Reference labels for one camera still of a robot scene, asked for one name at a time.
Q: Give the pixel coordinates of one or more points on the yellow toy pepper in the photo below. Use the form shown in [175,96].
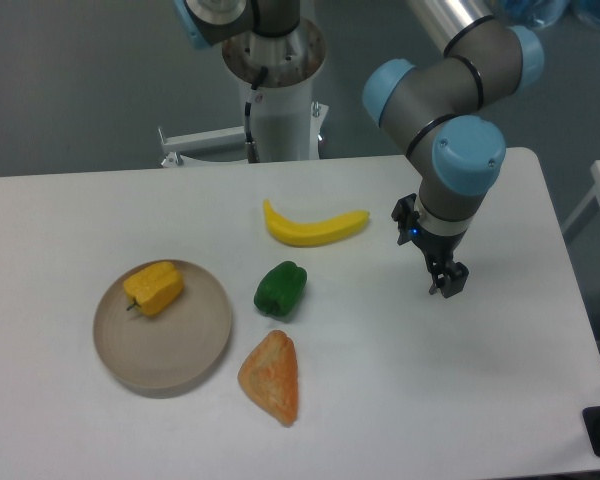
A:
[154,288]

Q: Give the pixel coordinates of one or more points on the orange toy bread triangle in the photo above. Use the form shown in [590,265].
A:
[269,377]

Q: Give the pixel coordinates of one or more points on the green toy pepper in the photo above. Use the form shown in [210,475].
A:
[280,289]

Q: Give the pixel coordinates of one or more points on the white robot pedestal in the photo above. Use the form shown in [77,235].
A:
[281,118]

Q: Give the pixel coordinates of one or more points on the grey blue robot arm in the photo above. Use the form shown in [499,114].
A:
[430,114]

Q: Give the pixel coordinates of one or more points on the yellow toy banana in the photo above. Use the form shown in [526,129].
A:
[313,234]

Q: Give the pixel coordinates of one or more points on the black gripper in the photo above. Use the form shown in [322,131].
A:
[437,239]

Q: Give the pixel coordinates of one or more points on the beige round plate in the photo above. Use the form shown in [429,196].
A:
[174,352]

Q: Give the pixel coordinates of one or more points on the white pedestal foot bracket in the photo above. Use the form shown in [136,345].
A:
[222,146]

